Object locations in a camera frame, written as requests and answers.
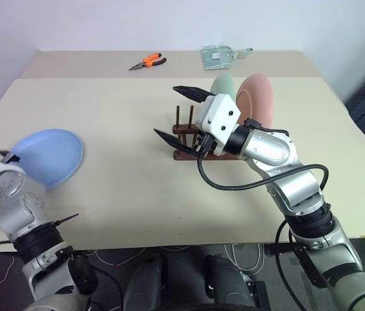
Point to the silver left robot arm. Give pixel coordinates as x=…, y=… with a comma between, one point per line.
x=17, y=210

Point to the wooden dish rack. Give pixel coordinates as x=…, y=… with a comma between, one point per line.
x=182, y=129

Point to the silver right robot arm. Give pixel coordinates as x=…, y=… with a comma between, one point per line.
x=276, y=152

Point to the dark rounded shape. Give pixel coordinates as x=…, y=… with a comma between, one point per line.
x=224, y=282
x=146, y=282

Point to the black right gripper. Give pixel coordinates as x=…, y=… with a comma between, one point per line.
x=208, y=142

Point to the green plate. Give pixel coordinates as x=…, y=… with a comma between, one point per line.
x=224, y=85

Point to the blue plate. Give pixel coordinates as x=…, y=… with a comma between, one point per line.
x=52, y=155

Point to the clear green plastic bag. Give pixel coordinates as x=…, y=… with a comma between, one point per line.
x=218, y=57

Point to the pink plate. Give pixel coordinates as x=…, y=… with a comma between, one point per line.
x=258, y=97

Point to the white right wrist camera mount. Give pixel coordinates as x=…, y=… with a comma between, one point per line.
x=219, y=113

